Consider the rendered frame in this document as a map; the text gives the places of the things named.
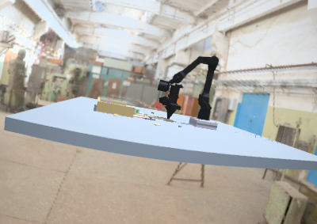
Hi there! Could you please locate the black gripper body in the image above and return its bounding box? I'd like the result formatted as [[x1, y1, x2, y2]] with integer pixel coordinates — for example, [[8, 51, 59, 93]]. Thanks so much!
[[162, 93, 181, 110]]

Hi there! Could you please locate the light green labelled cube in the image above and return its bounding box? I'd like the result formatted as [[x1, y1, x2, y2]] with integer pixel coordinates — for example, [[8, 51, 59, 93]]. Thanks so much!
[[134, 108, 140, 114]]

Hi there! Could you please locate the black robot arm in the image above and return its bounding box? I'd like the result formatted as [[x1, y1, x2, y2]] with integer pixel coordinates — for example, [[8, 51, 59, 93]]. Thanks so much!
[[158, 56, 219, 121]]

